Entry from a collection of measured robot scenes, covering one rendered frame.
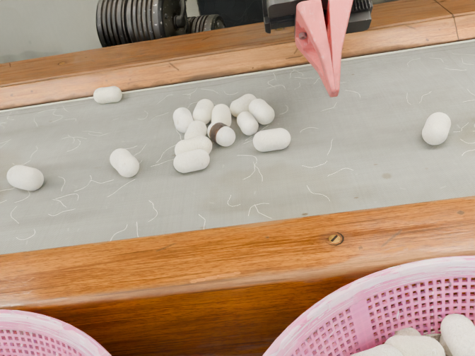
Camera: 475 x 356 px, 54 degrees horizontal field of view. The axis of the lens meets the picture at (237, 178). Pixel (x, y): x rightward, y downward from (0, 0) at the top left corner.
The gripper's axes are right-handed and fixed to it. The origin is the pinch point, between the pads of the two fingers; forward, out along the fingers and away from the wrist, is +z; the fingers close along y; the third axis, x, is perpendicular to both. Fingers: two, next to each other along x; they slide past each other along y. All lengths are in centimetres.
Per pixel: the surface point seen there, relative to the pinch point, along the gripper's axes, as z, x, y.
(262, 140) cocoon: 3.5, 1.8, -6.7
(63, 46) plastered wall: -127, 186, -112
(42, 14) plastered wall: -139, 172, -116
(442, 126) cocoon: 5.1, 0.0, 8.3
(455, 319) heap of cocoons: 19.3, -10.1, 2.7
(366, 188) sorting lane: 9.7, -1.4, 0.9
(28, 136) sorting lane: -3.4, 9.7, -33.3
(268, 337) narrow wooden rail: 19.6, -5.7, -8.0
